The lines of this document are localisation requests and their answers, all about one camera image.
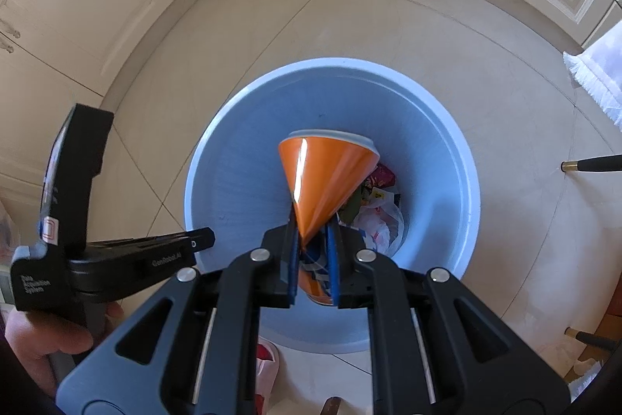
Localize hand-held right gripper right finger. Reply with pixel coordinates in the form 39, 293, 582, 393
325, 223, 570, 415

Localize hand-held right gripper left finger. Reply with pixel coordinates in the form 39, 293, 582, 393
56, 215, 302, 415

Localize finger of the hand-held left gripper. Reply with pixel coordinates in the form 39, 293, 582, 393
68, 227, 217, 299

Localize white pink-printed plastic bag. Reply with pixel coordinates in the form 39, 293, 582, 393
340, 186, 406, 260

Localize crushed orange soda can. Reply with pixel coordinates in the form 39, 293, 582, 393
278, 129, 381, 306

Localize blue trash bin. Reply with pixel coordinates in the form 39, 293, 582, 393
183, 58, 482, 355

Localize person's left hand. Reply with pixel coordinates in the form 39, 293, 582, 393
5, 301, 124, 391

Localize red white plastic bag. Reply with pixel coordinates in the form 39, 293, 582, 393
257, 337, 280, 415

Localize cream base cabinets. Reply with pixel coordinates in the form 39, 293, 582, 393
0, 0, 622, 212

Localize black table leg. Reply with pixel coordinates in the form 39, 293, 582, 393
560, 154, 622, 175
564, 326, 615, 352

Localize pink checked tablecloth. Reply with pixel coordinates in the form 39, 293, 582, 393
563, 19, 622, 126

